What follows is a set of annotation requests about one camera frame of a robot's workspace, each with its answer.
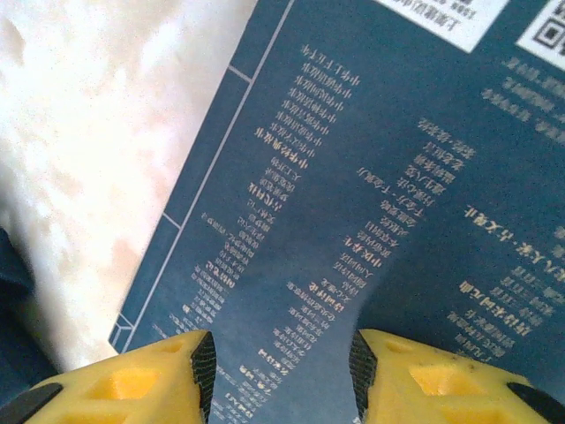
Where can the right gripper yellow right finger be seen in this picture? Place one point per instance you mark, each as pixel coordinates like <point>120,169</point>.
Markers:
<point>441,384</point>

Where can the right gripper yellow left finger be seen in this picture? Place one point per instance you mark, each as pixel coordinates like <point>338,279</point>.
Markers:
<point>132,388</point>

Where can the dark blue booklet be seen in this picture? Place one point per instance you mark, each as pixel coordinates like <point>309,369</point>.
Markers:
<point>353,176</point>

